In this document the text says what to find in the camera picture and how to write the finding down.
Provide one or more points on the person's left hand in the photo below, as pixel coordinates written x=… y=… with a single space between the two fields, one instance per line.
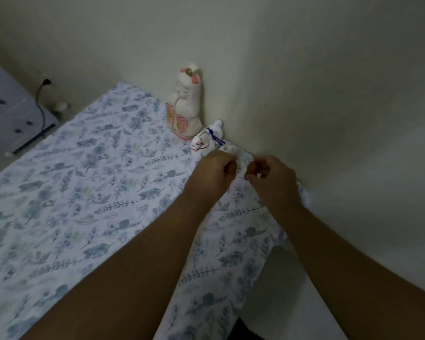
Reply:
x=207 y=173

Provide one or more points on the person's right hand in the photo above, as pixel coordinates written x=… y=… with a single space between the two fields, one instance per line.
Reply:
x=276 y=187

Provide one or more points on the person's right fingers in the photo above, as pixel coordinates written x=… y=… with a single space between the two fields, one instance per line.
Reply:
x=256 y=170

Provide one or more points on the person's left fingers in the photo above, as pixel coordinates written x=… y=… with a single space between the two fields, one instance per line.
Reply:
x=229 y=167

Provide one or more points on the white blue floral cloth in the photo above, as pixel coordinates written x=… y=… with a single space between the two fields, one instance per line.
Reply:
x=74 y=194

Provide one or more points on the person's left forearm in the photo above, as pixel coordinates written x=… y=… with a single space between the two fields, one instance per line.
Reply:
x=134 y=276

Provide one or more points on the person's right forearm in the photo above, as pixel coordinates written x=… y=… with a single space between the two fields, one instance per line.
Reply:
x=343 y=279

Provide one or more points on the white cat figurine pink flowers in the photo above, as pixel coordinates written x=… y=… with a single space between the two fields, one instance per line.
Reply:
x=184 y=106

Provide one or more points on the black clothing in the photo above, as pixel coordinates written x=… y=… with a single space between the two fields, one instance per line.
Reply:
x=241 y=331

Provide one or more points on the small white round object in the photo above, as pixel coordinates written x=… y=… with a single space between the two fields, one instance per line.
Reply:
x=59 y=106

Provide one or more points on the white drawer cabinet dark knobs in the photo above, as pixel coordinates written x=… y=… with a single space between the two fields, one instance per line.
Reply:
x=10 y=109

